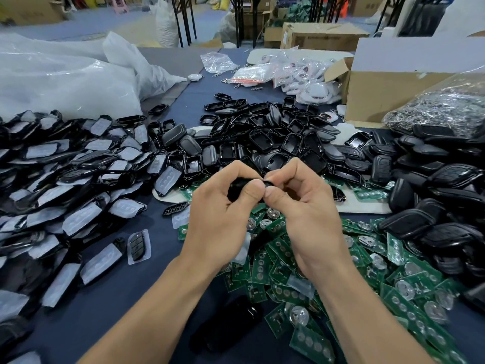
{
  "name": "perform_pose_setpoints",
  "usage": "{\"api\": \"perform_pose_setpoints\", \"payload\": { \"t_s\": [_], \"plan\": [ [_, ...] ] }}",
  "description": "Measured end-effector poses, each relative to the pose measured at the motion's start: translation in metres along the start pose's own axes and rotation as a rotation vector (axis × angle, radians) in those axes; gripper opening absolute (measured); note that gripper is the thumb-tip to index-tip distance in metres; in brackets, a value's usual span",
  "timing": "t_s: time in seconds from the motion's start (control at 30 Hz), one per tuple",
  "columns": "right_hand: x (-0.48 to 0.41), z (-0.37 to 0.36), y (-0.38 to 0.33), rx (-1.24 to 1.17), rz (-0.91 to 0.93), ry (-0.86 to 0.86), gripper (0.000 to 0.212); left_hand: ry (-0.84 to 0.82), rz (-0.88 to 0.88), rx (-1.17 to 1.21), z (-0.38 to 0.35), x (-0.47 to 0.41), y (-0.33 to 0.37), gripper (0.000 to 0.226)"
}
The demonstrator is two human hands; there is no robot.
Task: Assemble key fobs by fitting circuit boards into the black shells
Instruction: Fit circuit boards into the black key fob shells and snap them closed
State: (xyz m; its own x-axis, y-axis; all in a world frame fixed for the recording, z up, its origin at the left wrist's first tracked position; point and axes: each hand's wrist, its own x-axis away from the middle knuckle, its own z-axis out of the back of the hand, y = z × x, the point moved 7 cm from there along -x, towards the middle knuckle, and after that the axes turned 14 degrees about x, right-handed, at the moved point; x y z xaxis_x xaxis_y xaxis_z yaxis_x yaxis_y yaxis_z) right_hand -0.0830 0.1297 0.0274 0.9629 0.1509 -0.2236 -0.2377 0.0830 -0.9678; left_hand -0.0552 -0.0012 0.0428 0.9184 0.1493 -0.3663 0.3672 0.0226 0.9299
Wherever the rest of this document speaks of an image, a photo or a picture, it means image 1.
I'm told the person's right hand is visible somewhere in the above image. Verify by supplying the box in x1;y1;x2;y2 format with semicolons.
264;157;351;274

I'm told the person's left hand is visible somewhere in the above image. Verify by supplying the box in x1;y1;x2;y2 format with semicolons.
180;159;268;274

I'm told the pile of green circuit boards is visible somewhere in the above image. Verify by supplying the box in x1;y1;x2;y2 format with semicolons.
176;181;471;364

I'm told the pile of black shell halves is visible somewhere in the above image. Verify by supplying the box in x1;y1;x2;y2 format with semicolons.
196;92;365;187

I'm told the lone glossy black shell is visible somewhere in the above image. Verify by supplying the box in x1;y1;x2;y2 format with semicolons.
193;295;265;352

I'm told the pile of assembled black fobs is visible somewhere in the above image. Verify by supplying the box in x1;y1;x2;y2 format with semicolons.
364;121;485;311

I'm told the pile of shells with pads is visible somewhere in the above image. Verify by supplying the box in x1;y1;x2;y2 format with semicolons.
0;110;190;364

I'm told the person's left forearm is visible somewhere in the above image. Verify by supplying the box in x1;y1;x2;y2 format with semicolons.
99;254;228;364

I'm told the person's right forearm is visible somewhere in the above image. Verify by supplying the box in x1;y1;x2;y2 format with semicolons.
318;257;437;364

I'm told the clear plastic film piece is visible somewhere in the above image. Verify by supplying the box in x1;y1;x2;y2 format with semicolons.
231;233;253;266

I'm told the heap of clear parts bags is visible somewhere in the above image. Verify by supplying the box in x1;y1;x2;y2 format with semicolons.
271;51;344;105

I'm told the clear bag with red label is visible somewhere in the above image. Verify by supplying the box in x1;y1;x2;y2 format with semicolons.
225;64;275;86

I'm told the large open cardboard box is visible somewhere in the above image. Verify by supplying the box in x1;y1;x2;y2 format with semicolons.
324;35;485;124

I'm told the small crumpled clear plastic bag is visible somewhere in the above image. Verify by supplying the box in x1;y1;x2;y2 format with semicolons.
200;51;239;75

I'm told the clear bag of metal parts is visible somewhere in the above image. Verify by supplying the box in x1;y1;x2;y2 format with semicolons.
382;72;485;137

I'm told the brown cardboard box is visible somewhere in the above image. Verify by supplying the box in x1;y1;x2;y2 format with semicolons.
282;22;371;52

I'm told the white sack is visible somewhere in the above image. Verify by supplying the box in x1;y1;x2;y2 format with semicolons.
154;0;181;49

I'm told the large white plastic bag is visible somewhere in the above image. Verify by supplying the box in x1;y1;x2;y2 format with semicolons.
0;31;186;122

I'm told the tan cardboard box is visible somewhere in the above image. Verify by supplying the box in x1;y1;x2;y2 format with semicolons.
0;0;65;26

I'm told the black metal table frame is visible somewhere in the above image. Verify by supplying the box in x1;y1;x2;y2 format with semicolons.
168;0;262;49

